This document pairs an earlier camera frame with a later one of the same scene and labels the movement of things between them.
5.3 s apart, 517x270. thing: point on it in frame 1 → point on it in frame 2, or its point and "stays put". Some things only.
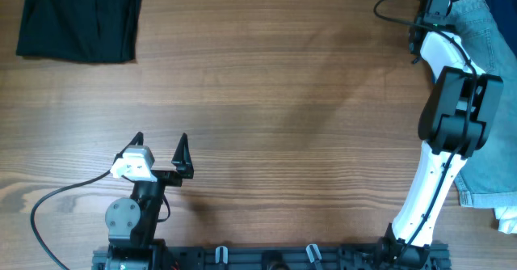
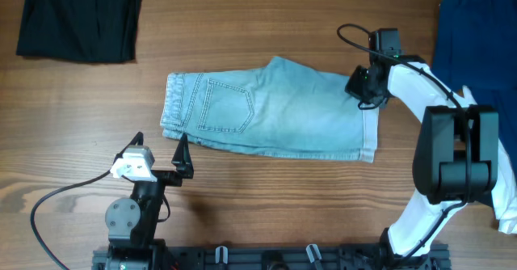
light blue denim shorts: (489, 179) → (284, 108)
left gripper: (181, 160) stays put
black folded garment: (81, 21) stays put
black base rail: (410, 256) stays put
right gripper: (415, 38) → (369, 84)
